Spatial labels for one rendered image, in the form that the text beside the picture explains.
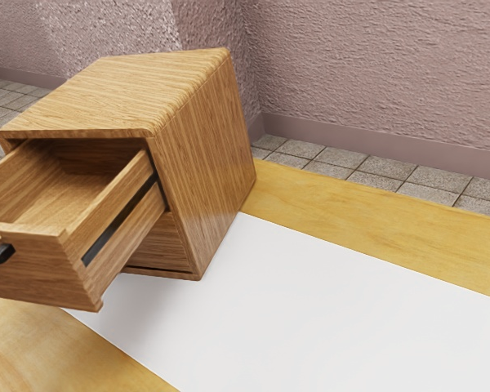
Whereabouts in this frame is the open wooden drawer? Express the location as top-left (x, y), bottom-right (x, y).
top-left (0, 138), bottom-right (167, 314)

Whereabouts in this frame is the white mat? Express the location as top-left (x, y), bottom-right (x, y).
top-left (59, 212), bottom-right (490, 392)

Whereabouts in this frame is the wooden drawer cabinet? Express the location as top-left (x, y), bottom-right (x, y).
top-left (0, 47), bottom-right (257, 282)

